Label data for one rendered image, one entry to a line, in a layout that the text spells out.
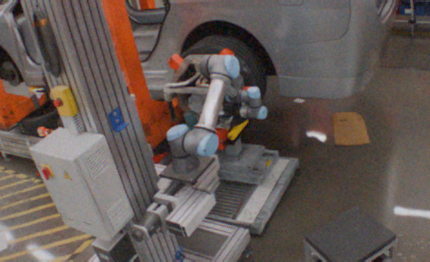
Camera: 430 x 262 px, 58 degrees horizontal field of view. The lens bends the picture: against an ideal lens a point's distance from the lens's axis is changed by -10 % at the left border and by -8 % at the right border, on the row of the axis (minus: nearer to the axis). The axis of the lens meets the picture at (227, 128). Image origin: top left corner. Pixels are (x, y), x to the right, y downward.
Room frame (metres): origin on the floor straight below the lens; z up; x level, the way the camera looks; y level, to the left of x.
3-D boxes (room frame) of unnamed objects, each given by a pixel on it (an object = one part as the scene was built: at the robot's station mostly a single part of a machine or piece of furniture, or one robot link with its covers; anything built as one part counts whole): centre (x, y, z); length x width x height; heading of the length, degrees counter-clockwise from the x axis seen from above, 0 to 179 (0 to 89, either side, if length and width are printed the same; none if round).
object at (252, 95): (2.27, -0.18, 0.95); 0.11 x 0.08 x 0.11; 53
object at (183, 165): (1.89, 0.25, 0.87); 0.15 x 0.15 x 0.10
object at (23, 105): (4.06, 2.06, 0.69); 0.52 x 0.17 x 0.35; 148
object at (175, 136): (1.88, 0.25, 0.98); 0.13 x 0.12 x 0.14; 53
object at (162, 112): (3.03, 0.42, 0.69); 0.52 x 0.17 x 0.35; 148
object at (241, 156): (2.85, -0.01, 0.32); 0.40 x 0.30 x 0.28; 58
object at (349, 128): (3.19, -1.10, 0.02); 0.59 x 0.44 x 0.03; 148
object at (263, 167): (2.83, -0.05, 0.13); 0.50 x 0.36 x 0.10; 58
